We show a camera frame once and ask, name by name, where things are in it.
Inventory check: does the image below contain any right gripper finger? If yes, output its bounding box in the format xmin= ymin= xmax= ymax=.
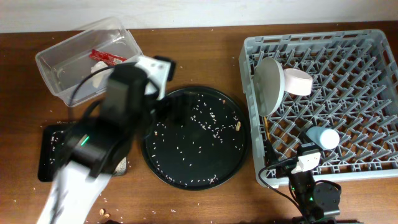
xmin=264 ymin=139 xmax=278 ymax=164
xmin=298 ymin=131 xmax=313 ymax=144

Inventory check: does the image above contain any grey plate with rice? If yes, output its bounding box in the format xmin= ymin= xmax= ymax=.
xmin=253 ymin=57 xmax=285 ymax=116

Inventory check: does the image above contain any grey dishwasher rack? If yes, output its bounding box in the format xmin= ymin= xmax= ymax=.
xmin=239 ymin=29 xmax=397 ymax=187

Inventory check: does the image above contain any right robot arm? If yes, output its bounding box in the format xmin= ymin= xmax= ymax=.
xmin=257 ymin=133 xmax=341 ymax=223

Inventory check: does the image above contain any wooden chopstick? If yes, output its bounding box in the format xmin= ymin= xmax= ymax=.
xmin=263 ymin=116 xmax=271 ymax=140

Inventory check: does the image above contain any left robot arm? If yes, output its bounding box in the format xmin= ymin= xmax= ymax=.
xmin=37 ymin=57 xmax=184 ymax=223

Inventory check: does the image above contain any red snack wrapper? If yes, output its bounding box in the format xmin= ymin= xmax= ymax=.
xmin=89 ymin=49 xmax=126 ymax=66

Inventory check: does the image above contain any round black serving tray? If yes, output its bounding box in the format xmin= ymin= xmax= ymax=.
xmin=141 ymin=86 xmax=250 ymax=190

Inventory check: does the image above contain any peanut shell pair on table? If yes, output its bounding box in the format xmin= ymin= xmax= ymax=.
xmin=99 ymin=208 xmax=110 ymax=218

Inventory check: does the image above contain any black rectangular tray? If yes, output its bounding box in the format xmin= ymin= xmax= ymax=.
xmin=37 ymin=123 xmax=129 ymax=182

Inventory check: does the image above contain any light blue cup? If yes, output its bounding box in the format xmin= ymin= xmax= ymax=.
xmin=306 ymin=126 xmax=340 ymax=150

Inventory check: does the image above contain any peanut shell right of tray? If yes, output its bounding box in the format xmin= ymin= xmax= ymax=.
xmin=236 ymin=121 xmax=241 ymax=131

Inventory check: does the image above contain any white tissue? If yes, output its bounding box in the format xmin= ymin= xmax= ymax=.
xmin=91 ymin=61 xmax=109 ymax=89

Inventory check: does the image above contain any clear plastic bin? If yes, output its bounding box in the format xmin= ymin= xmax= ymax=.
xmin=35 ymin=17 xmax=142 ymax=105

